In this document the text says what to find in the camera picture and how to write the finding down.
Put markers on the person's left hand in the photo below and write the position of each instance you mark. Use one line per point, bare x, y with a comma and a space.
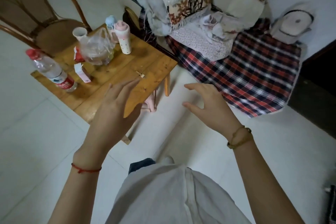
107, 124

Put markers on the person's right hand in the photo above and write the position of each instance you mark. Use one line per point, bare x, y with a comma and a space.
216, 111

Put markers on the person's right thumb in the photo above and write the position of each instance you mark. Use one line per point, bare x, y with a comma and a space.
192, 107

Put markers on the person's left thumb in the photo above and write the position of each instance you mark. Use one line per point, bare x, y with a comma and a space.
135, 116

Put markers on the person's left forearm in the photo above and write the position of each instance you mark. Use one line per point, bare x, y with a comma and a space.
78, 192

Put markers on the person's right forearm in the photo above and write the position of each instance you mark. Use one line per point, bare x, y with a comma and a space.
262, 184

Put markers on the pink plastic stool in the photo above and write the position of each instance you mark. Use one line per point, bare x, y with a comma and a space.
150, 104

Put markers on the small wrapper scrap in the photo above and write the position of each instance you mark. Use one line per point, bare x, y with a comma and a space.
140, 74

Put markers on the blue jeans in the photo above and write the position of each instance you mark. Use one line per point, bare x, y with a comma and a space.
140, 164

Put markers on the white shoe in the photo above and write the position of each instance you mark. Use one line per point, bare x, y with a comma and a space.
167, 160

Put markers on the small wooden table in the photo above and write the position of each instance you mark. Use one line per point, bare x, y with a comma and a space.
147, 62

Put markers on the pink small-print cloth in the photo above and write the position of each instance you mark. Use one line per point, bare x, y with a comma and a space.
199, 45

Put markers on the small pink white box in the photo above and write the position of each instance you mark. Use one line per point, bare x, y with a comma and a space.
82, 73

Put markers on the red plaid cloth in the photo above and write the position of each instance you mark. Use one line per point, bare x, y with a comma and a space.
257, 74

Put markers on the clear plastic bag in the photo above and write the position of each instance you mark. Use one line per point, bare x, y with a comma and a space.
95, 49

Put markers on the pink dotted thermos bottle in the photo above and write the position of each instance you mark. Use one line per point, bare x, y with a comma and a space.
123, 37

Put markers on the red packet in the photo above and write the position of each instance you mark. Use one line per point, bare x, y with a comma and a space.
78, 55

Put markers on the white crumpled garment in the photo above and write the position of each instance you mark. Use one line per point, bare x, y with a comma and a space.
217, 27

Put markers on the white shirt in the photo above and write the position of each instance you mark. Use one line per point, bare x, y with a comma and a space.
170, 197

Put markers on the red-capped water bottle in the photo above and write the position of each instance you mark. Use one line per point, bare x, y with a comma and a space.
52, 70

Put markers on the cloth-covered wooden chair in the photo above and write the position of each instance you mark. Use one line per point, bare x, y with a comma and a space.
131, 19

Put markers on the blue-lidded bottle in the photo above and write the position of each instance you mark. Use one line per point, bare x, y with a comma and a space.
111, 21

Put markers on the white paper cup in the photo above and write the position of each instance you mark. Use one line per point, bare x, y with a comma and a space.
79, 33

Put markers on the brown floral fringed cloth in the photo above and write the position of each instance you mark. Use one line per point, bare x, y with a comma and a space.
189, 6

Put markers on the white furry scarf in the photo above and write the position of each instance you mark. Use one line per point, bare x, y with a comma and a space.
152, 3

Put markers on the bentwood chair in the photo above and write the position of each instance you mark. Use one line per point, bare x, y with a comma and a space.
56, 36

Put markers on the dark grey object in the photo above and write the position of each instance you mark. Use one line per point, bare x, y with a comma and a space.
332, 205

